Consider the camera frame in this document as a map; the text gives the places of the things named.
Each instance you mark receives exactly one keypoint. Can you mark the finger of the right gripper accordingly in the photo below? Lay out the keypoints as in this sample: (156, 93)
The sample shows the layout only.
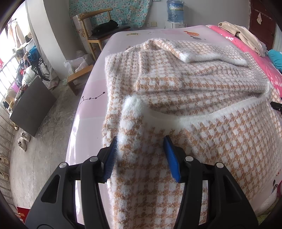
(276, 106)

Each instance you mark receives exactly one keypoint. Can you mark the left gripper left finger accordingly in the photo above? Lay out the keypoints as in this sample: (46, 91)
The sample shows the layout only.
(55, 205)

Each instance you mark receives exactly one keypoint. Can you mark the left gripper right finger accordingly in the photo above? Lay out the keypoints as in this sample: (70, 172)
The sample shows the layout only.
(211, 197)

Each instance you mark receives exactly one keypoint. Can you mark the brown white houndstooth coat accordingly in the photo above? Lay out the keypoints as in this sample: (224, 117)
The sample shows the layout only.
(187, 123)

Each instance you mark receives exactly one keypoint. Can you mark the pink floral blanket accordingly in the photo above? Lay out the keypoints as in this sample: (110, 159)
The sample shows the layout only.
(265, 63)

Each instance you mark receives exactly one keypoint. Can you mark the teal cloth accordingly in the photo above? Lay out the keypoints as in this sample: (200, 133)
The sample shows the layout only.
(276, 59)

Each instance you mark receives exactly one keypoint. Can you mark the beige garment pile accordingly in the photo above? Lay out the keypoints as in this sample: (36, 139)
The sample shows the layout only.
(245, 36)

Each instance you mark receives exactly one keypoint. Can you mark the pair of slippers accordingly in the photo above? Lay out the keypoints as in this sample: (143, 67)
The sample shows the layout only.
(23, 139)

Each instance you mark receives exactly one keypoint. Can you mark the pink bed sheet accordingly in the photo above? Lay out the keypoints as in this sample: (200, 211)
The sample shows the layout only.
(92, 105)

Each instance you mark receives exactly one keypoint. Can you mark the dark red wooden door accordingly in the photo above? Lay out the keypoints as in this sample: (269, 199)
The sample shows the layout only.
(261, 23)

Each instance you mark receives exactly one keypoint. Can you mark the dark grey cabinet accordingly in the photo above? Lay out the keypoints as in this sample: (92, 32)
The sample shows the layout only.
(32, 107)

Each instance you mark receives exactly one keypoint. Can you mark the small wooden stool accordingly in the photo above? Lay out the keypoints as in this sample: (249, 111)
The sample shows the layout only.
(76, 76)

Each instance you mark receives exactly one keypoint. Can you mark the white water dispenser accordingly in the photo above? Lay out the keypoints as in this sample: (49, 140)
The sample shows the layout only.
(174, 25)

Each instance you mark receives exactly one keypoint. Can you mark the clear plastic bag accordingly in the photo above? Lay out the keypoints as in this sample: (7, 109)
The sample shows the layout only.
(81, 61)

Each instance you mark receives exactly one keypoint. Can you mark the teal floral curtain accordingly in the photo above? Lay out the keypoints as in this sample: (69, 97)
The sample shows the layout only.
(124, 12)

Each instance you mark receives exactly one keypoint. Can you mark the wooden chair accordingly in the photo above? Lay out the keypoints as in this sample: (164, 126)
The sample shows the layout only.
(97, 39)

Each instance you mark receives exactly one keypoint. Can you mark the black cloth on chair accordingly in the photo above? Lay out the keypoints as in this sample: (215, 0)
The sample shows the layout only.
(105, 27)

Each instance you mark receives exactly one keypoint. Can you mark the wall power socket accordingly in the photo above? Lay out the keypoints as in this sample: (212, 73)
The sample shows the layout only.
(151, 24)

